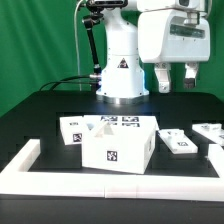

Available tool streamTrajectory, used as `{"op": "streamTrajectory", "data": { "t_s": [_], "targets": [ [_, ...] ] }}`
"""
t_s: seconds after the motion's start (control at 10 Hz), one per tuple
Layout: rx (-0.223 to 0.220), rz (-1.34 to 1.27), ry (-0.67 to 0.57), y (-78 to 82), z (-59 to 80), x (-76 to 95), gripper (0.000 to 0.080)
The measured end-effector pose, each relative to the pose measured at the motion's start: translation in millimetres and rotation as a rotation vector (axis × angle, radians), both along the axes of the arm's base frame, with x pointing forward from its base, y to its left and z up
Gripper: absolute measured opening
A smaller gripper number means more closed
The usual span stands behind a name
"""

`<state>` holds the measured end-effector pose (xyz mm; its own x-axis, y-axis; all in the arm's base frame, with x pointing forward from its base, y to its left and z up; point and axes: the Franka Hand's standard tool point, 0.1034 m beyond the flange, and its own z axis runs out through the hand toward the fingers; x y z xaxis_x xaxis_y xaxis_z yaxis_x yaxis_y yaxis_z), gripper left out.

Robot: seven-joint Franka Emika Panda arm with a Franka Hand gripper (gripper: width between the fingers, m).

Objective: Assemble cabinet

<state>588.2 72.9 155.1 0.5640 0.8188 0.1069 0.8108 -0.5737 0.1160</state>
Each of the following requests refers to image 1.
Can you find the white cabinet body box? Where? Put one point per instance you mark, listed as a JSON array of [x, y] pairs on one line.
[[120, 143]]

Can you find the small white tagged block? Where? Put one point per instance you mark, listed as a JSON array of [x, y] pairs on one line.
[[73, 129]]

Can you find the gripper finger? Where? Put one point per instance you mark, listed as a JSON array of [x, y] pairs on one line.
[[162, 71], [191, 74]]

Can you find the white U-shaped boundary frame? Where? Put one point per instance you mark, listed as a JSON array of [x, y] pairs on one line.
[[17, 179]]

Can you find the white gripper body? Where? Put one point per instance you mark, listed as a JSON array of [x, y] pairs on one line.
[[163, 36]]

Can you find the white cabinet door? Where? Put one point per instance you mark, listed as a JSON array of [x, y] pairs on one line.
[[213, 132], [177, 141]]

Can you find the white flat tagged panel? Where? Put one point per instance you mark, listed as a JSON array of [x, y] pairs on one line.
[[157, 128]]

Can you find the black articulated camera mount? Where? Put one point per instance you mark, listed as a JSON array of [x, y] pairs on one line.
[[92, 36]]

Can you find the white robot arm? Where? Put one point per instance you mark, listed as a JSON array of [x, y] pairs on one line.
[[122, 80]]

